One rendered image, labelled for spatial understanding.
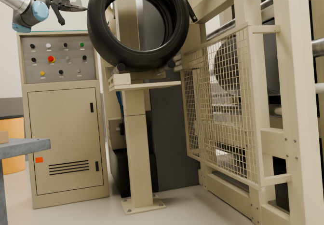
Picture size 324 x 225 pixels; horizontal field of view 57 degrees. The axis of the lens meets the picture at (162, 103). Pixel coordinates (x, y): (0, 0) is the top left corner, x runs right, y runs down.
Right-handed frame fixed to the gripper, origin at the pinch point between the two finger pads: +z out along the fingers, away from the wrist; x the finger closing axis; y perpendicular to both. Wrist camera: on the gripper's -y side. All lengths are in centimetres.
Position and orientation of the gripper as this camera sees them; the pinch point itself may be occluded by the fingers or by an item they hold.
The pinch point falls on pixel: (85, 9)
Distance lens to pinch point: 176.6
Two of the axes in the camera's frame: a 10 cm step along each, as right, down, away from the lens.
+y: 0.3, -10.0, 0.1
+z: 9.7, 0.3, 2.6
